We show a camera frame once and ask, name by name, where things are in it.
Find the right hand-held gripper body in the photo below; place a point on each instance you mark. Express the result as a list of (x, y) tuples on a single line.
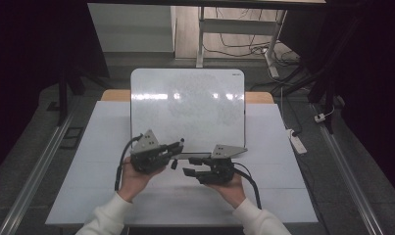
[(219, 173)]

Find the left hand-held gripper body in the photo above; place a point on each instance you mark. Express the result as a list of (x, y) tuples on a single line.
[(147, 158)]

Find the white dry-erase whiteboard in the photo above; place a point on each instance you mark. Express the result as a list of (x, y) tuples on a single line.
[(191, 107)]

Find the person's right hand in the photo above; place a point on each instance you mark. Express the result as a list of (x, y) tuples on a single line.
[(234, 192)]

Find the person's left hand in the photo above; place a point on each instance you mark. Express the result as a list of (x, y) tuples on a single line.
[(133, 182)]

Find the white power strip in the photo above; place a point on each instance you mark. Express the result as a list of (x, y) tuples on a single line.
[(296, 141)]

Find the black metal stand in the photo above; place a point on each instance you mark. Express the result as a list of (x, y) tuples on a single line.
[(329, 98), (62, 98)]

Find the small white adapter plug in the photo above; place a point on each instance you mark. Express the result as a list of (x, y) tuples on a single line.
[(320, 117)]

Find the white cabinet panel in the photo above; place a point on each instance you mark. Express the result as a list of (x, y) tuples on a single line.
[(133, 29)]

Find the aluminium floor rail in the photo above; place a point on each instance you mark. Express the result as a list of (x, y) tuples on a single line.
[(38, 169), (348, 169)]

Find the white metal desk frame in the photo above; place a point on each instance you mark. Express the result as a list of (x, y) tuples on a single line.
[(237, 26)]

